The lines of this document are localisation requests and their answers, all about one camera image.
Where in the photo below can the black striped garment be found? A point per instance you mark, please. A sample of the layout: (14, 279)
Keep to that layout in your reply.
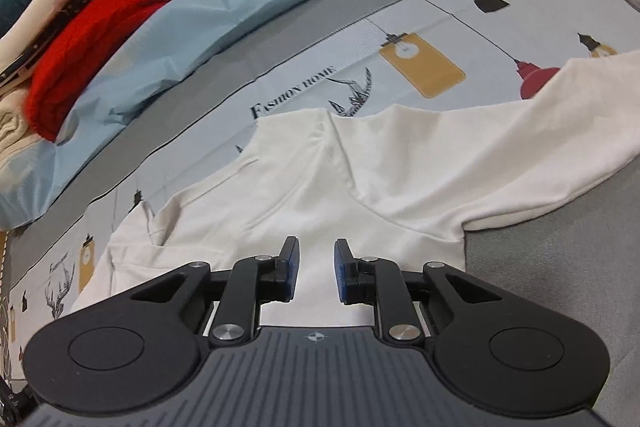
(60, 19)

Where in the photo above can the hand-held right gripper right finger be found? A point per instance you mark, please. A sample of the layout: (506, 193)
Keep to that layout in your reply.
(342, 272)

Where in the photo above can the red knitted cloth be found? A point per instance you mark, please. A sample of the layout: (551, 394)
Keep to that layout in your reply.
(100, 27)

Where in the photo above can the white shirt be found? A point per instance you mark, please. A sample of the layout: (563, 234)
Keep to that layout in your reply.
(300, 177)

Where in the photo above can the light blue duvet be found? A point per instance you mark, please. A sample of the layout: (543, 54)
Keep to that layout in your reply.
(200, 17)

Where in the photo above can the grey printed bed sheet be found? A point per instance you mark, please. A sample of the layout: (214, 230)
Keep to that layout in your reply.
(310, 67)

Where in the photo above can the cream folded blanket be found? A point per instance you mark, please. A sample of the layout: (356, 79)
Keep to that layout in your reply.
(12, 127)

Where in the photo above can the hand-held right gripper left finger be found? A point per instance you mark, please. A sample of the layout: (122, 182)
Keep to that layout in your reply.
(292, 269)

